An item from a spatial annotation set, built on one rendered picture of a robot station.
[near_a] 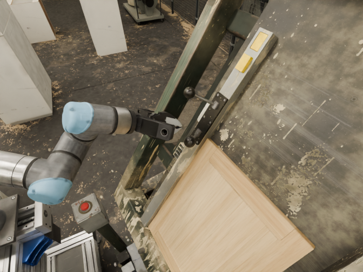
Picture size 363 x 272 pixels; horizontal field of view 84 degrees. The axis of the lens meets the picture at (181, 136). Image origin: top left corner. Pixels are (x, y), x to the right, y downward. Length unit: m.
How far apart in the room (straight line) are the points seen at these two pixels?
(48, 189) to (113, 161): 1.96
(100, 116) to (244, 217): 0.52
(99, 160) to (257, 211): 2.08
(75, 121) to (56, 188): 0.15
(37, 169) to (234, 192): 0.55
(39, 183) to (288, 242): 0.63
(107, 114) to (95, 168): 1.96
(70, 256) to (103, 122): 1.52
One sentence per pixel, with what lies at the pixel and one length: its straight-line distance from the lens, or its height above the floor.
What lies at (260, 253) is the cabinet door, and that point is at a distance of 0.74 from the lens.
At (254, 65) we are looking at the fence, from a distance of 0.69.
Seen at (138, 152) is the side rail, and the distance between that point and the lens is 1.04.
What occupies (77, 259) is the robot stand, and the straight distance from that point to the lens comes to 1.91.
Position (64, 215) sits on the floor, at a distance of 2.33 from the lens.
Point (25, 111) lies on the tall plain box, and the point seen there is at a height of 0.17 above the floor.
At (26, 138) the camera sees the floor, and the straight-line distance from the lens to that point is 3.21.
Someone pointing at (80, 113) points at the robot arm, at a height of 1.62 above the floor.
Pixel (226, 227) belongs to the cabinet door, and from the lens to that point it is 0.77.
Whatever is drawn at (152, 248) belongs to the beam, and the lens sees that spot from 1.06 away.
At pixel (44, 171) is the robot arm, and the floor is 1.54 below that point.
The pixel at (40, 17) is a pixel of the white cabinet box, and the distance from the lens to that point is 5.52.
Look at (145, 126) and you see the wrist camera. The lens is 0.58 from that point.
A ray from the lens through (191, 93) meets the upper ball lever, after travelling 0.65.
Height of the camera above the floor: 1.93
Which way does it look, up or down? 49 degrees down
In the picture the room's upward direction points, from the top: straight up
